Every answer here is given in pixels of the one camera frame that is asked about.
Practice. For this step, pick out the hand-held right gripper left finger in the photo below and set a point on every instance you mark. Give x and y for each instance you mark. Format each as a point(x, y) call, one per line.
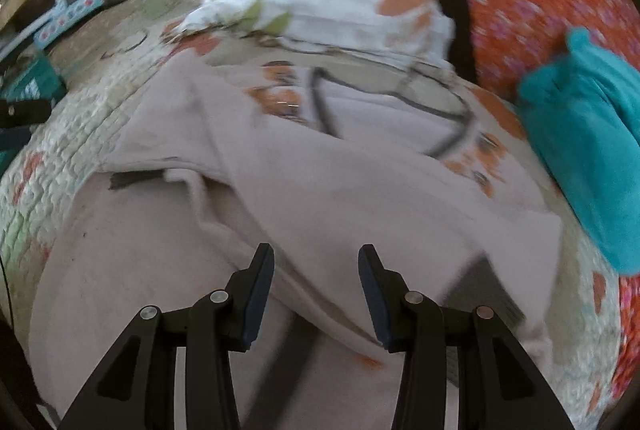
point(257, 300)

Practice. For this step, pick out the green cardboard box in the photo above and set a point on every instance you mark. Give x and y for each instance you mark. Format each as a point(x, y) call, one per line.
point(30, 80)

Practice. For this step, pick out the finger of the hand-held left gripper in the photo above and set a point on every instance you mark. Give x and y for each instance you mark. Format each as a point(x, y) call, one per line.
point(25, 111)

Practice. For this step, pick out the patchwork quilted bedspread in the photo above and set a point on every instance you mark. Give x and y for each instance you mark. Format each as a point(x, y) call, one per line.
point(70, 140)

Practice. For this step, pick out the teal plush cloth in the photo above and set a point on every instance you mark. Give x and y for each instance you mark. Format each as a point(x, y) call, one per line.
point(585, 135)

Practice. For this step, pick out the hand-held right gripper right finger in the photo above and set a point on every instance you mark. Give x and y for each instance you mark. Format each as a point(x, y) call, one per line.
point(375, 305)

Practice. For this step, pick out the white box with coloured dots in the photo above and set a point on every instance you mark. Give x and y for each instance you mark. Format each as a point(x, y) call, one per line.
point(65, 18)

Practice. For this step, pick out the white towel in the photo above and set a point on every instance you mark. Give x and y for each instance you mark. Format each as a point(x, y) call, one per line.
point(300, 190)

